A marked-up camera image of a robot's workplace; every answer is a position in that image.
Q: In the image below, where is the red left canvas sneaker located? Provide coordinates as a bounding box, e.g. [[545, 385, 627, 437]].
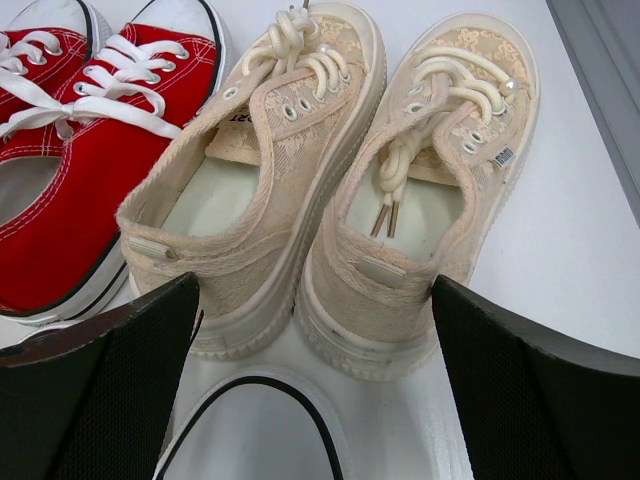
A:
[[0, 0, 101, 126]]

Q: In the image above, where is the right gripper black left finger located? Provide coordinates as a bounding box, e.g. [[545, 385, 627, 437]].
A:
[[1, 273, 199, 479]]

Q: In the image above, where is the beige right lace sneaker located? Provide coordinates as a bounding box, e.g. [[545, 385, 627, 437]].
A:
[[296, 12, 540, 381]]

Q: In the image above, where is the aluminium right side rail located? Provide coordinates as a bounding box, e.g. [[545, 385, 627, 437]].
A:
[[547, 0, 639, 215]]

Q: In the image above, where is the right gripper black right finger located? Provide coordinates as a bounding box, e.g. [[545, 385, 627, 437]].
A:
[[431, 275, 639, 479]]

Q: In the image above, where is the grey right canvas sneaker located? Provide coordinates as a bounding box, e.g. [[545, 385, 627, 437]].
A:
[[154, 366, 358, 479]]

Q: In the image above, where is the red right canvas sneaker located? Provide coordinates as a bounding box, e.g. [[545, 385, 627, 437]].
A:
[[1, 1, 231, 325]]

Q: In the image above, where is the beige left lace sneaker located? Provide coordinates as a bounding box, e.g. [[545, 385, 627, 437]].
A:
[[116, 2, 386, 361]]

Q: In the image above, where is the beige lace sneaker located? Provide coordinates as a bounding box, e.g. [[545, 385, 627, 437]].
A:
[[116, 2, 386, 361], [296, 12, 540, 381]]

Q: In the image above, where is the red canvas sneaker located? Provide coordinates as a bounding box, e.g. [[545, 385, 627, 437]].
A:
[[0, 0, 101, 126], [1, 1, 231, 325]]

